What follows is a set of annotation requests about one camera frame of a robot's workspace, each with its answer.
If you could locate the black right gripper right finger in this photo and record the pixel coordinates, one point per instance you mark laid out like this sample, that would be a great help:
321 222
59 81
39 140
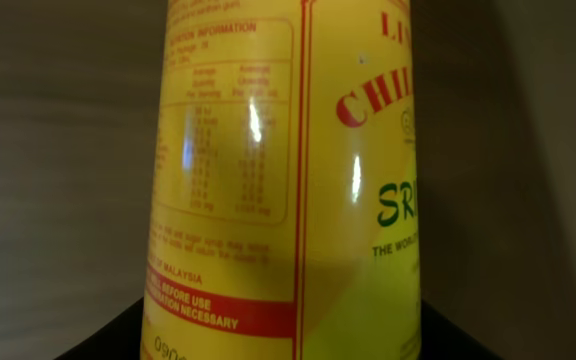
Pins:
443 340

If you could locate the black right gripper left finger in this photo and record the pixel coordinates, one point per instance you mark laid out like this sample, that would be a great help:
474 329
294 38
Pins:
120 339

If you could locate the red sauce bottle green cap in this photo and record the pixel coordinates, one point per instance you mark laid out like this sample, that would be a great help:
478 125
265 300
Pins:
284 220

